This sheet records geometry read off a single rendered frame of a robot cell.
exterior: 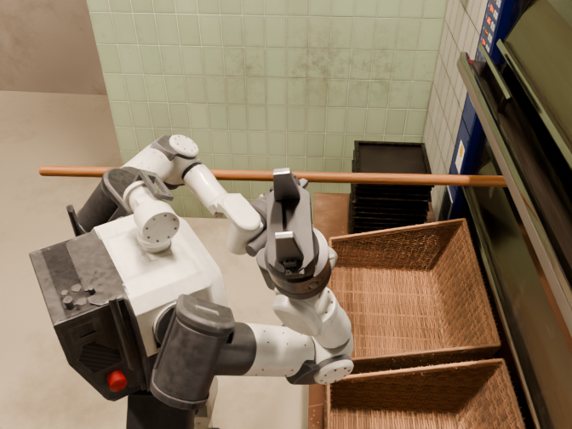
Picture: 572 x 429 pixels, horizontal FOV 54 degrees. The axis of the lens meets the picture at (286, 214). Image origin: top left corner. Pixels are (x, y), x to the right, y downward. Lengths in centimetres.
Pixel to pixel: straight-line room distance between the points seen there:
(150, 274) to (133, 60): 196
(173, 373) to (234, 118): 211
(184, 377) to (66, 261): 32
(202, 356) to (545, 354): 87
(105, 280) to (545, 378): 100
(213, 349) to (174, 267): 18
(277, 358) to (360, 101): 199
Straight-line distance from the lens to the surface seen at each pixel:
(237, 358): 93
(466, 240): 198
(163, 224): 96
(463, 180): 159
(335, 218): 237
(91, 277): 102
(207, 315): 90
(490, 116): 143
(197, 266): 100
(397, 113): 287
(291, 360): 101
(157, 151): 138
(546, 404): 145
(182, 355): 89
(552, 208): 122
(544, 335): 149
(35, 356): 283
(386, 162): 217
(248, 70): 276
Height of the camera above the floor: 209
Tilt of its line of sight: 39 degrees down
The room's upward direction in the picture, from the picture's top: straight up
